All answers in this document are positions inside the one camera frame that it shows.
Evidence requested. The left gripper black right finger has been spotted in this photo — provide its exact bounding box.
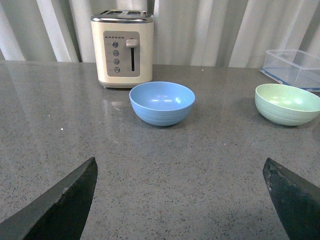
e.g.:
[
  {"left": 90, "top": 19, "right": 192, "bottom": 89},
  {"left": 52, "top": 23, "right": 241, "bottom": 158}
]
[{"left": 262, "top": 158, "right": 320, "bottom": 240}]

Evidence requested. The green plastic bowl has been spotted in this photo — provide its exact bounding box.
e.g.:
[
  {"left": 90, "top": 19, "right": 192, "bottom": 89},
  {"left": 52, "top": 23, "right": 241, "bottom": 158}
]
[{"left": 254, "top": 83, "right": 320, "bottom": 126}]

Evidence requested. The blue plastic bowl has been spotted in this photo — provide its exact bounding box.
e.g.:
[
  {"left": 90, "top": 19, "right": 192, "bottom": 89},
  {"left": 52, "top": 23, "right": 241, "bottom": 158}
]
[{"left": 129, "top": 81, "right": 196, "bottom": 127}]

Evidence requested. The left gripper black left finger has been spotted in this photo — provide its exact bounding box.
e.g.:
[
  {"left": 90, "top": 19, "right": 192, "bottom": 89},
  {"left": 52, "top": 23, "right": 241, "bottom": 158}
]
[{"left": 0, "top": 157, "right": 98, "bottom": 240}]

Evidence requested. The clear plastic food container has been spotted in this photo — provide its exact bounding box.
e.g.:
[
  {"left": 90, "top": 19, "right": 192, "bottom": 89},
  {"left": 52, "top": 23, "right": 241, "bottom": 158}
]
[{"left": 265, "top": 49, "right": 320, "bottom": 88}]

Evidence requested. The clear container lid blue seal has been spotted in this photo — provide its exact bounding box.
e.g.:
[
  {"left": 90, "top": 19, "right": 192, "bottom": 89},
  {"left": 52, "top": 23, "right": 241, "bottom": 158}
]
[{"left": 260, "top": 67, "right": 320, "bottom": 92}]

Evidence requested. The cream two-slot toaster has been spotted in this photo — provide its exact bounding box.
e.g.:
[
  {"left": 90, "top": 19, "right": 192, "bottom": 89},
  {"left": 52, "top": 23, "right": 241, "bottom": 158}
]
[{"left": 90, "top": 9, "right": 154, "bottom": 89}]

